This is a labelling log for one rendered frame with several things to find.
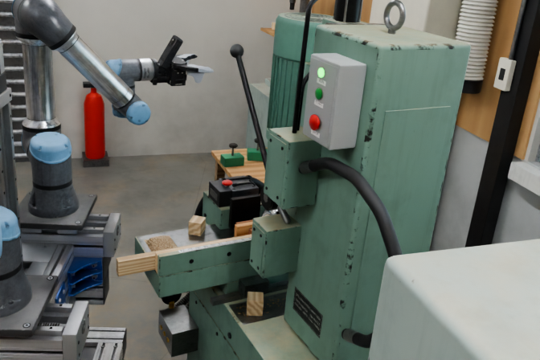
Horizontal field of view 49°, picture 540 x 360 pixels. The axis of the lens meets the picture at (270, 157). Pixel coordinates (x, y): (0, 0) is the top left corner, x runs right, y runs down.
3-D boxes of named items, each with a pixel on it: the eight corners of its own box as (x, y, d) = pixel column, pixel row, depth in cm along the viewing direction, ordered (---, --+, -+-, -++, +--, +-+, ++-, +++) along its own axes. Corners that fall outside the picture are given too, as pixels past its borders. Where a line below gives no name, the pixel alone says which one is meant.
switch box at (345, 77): (327, 131, 119) (337, 52, 113) (355, 148, 111) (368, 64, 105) (300, 133, 116) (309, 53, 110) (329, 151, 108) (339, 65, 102)
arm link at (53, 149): (35, 189, 174) (32, 145, 170) (27, 172, 185) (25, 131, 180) (76, 183, 180) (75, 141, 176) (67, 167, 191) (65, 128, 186)
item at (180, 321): (182, 325, 180) (183, 304, 177) (198, 350, 170) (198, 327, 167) (156, 332, 176) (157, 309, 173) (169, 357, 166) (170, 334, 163)
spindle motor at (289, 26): (311, 127, 162) (324, 12, 150) (347, 149, 147) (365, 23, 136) (254, 132, 153) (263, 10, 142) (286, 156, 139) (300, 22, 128)
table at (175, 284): (306, 209, 194) (308, 193, 192) (361, 255, 170) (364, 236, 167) (124, 239, 166) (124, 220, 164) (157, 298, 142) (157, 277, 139)
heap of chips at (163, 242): (169, 235, 158) (169, 229, 158) (182, 254, 150) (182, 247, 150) (144, 239, 155) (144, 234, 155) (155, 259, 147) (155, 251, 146)
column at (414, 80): (356, 300, 155) (400, 24, 129) (411, 352, 137) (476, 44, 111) (282, 319, 145) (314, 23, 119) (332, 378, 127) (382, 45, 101)
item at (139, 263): (313, 235, 166) (315, 222, 164) (317, 238, 164) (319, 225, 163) (116, 272, 140) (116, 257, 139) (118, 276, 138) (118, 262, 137)
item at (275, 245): (282, 256, 141) (287, 212, 137) (296, 272, 136) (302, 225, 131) (247, 263, 137) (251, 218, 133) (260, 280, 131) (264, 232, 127)
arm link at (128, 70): (103, 81, 197) (102, 56, 194) (135, 80, 202) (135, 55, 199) (109, 87, 191) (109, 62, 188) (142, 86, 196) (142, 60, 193)
